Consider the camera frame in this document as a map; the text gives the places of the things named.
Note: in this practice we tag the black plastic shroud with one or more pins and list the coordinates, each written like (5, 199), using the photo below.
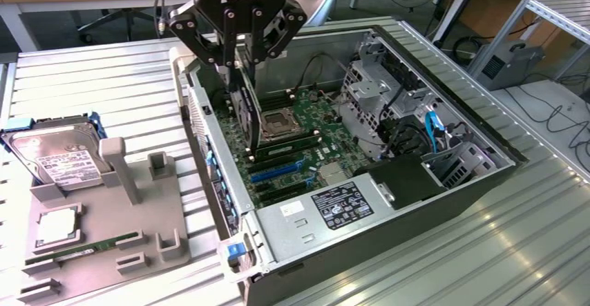
(405, 181)

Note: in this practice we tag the blue case latch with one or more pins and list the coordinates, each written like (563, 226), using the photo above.
(234, 250)

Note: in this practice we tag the silver drive cage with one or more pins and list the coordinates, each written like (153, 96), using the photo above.
(368, 74)

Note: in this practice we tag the silver perforated disk bay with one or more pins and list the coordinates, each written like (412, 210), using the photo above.
(460, 171)

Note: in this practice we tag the aluminium profile frame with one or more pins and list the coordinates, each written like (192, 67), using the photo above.
(552, 10)

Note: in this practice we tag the blue disk bracket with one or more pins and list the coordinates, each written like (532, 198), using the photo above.
(16, 125)

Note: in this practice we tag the blue expansion slot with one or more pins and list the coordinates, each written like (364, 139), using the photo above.
(276, 171)

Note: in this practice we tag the green motherboard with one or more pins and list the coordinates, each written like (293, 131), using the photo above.
(317, 126)

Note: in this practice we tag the open dark PC case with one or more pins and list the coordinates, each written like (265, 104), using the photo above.
(460, 216)

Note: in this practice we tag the black short expansion slot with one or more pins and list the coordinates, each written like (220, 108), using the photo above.
(262, 187)

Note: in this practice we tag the black office chair base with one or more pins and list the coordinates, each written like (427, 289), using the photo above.
(118, 16)

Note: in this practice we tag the green RAM stick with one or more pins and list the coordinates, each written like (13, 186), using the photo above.
(285, 149)
(77, 249)

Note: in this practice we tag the black long expansion slot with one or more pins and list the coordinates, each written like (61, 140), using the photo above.
(270, 165)
(282, 190)
(278, 199)

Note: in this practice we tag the silver hard disk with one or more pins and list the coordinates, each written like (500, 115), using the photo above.
(60, 161)

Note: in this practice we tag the silver chipset heatsink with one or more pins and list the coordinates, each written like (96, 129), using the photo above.
(332, 174)

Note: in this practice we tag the grey parts rack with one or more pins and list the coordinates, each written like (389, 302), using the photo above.
(105, 223)

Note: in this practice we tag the metal CPU socket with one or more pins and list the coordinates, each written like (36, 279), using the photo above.
(280, 126)

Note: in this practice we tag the silver power supply unit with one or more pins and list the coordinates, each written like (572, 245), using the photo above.
(295, 237)

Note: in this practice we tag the silver CPU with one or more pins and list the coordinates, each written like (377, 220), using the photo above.
(57, 226)

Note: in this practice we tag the graphics card with black fan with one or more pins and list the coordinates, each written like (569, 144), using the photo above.
(248, 119)

